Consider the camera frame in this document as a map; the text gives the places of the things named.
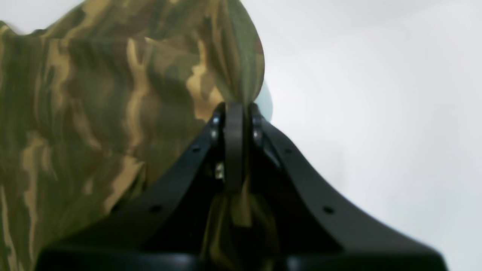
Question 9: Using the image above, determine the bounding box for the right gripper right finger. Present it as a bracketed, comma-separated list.
[235, 103, 447, 271]

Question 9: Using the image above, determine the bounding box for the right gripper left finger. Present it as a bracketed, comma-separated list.
[36, 103, 226, 271]

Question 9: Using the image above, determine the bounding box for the camouflage t-shirt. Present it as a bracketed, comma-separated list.
[0, 0, 265, 271]

